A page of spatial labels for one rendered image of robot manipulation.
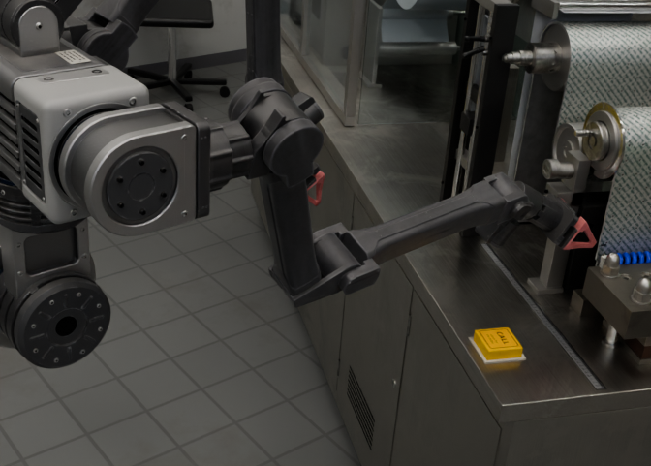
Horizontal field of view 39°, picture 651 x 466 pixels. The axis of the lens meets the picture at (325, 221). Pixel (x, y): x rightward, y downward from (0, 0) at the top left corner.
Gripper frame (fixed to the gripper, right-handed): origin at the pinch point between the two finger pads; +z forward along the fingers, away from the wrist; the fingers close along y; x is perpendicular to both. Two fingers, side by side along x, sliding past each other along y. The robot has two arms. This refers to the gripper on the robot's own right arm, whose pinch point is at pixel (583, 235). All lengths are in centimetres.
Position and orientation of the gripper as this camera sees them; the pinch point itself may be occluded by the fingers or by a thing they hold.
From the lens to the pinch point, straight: 187.2
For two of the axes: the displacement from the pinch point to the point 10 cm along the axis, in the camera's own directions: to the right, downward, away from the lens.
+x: 5.5, -7.9, -2.7
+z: 8.0, 4.0, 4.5
